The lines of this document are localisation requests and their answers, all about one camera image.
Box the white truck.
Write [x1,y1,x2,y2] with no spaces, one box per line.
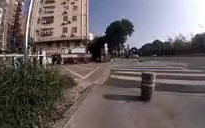
[60,45,93,64]

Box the large dark tree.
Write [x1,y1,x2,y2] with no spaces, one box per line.
[104,18,136,56]

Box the stone kerb strip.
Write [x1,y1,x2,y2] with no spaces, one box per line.
[49,79,99,128]

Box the dark striped bollard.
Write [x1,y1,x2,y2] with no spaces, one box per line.
[140,71,157,102]

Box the group of people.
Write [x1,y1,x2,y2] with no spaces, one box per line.
[36,49,64,66]

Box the beige high-rise building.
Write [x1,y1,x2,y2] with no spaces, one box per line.
[29,0,90,56]

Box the row of trees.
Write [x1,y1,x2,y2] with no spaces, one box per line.
[138,31,205,56]

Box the tall pale lamp pole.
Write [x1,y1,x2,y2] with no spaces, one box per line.
[24,0,35,63]

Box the green bush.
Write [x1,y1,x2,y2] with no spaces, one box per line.
[0,54,74,128]

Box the grey high-rise building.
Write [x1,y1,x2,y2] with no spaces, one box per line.
[0,0,26,54]

